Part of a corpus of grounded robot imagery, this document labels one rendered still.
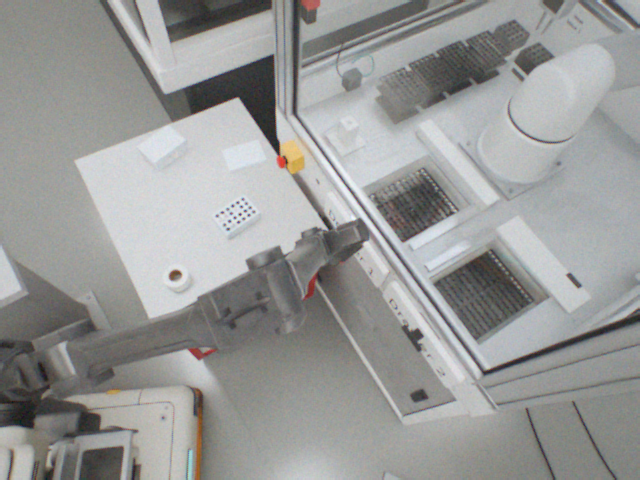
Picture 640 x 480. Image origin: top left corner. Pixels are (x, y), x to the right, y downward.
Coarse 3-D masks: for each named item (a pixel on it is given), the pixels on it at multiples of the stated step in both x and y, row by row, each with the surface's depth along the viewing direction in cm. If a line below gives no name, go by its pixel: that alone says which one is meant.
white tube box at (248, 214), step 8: (240, 200) 137; (248, 200) 137; (224, 208) 135; (232, 208) 136; (240, 208) 137; (248, 208) 137; (256, 208) 136; (216, 216) 135; (232, 216) 134; (240, 216) 136; (248, 216) 136; (256, 216) 136; (216, 224) 135; (224, 224) 134; (240, 224) 133; (248, 224) 136; (224, 232) 133; (232, 232) 133
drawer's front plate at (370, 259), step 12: (324, 204) 131; (336, 204) 124; (336, 216) 127; (348, 216) 122; (360, 252) 124; (372, 252) 118; (372, 264) 120; (384, 264) 117; (372, 276) 124; (384, 276) 118
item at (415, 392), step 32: (352, 256) 141; (320, 288) 200; (352, 288) 158; (352, 320) 178; (384, 320) 143; (384, 352) 160; (416, 352) 131; (384, 384) 181; (416, 384) 145; (416, 416) 159; (448, 416) 130
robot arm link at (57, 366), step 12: (48, 348) 68; (60, 348) 68; (24, 360) 69; (36, 360) 69; (48, 360) 68; (60, 360) 68; (24, 372) 70; (36, 372) 69; (48, 372) 69; (60, 372) 68; (72, 372) 69; (36, 384) 69
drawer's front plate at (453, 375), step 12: (396, 288) 114; (396, 300) 117; (408, 300) 113; (396, 312) 121; (408, 312) 113; (420, 324) 111; (432, 336) 110; (432, 348) 111; (444, 348) 109; (432, 360) 114; (444, 360) 108; (444, 372) 111; (456, 372) 106; (444, 384) 115
